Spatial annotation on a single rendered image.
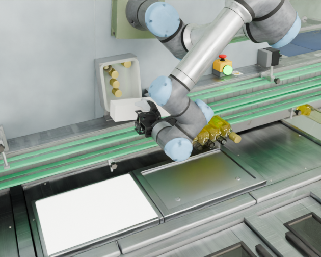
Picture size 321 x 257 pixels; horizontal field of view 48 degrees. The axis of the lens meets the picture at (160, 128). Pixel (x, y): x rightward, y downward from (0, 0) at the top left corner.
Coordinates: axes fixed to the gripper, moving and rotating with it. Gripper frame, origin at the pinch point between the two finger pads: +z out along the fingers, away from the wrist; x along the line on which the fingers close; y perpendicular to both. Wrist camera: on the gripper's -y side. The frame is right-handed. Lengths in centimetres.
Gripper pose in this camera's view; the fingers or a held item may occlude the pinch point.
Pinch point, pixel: (143, 109)
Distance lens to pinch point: 138.0
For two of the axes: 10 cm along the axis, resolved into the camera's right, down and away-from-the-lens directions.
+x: -0.7, 9.1, 4.1
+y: -9.1, 1.1, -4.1
